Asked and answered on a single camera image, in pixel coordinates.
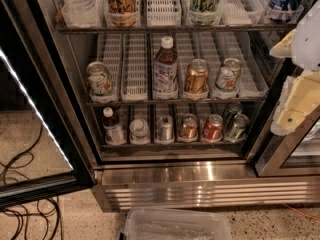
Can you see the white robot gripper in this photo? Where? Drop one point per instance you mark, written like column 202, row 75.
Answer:
column 308, row 42

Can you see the clear water bottle white cap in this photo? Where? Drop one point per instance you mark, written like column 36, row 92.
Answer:
column 139, row 132

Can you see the green can rear bottom shelf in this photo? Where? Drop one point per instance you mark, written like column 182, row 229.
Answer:
column 231, row 110

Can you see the green can front bottom shelf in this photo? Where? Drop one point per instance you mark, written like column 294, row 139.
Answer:
column 236, row 129

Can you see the gold can middle shelf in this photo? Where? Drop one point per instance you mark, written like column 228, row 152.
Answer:
column 195, row 84

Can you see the red can bottom shelf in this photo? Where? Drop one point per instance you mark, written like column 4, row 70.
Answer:
column 212, row 131

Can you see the green tall can top shelf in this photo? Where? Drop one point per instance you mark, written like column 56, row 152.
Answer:
column 203, row 12

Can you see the gold can bottom shelf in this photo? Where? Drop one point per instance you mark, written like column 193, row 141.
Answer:
column 188, row 130

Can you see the stainless steel fridge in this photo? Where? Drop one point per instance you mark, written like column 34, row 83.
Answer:
column 263, row 168

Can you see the brown tea bottle middle shelf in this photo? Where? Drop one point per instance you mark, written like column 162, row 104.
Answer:
column 165, row 69

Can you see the brown tea bottle shelf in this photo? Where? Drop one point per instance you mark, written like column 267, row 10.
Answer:
column 165, row 69
column 112, row 124

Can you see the silver can bottom shelf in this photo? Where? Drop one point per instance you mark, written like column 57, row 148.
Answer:
column 165, row 129

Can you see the empty white tray middle shelf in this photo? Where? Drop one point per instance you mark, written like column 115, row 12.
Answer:
column 134, row 81

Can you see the gold tall can top shelf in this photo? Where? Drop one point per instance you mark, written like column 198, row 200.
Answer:
column 121, row 13

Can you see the brown tea bottle bottom shelf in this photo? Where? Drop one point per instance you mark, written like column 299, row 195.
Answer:
column 112, row 124

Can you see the clear water bottle top shelf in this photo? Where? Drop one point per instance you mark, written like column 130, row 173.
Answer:
column 81, row 13

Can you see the open fridge glass door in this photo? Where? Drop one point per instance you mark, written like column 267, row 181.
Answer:
column 42, row 153

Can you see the white orange can middle right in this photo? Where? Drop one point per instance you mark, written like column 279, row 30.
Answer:
column 226, row 83

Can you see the white green can middle left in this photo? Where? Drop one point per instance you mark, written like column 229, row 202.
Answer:
column 101, row 87

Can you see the clear plastic bin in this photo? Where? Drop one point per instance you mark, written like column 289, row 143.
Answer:
column 172, row 224

